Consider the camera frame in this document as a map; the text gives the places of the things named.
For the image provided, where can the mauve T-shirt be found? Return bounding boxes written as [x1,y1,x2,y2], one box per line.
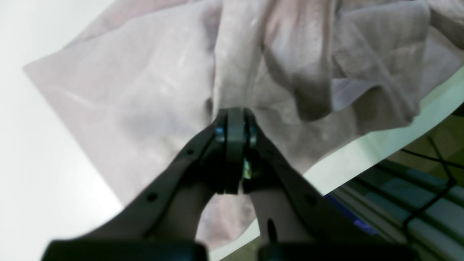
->
[22,0,464,250]

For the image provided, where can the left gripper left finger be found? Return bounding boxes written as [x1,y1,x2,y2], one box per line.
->
[42,108,238,261]

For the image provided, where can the black floor cables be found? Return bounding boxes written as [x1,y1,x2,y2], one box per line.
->
[399,134,464,247]

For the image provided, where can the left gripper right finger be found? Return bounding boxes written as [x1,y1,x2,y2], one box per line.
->
[236,108,417,261]

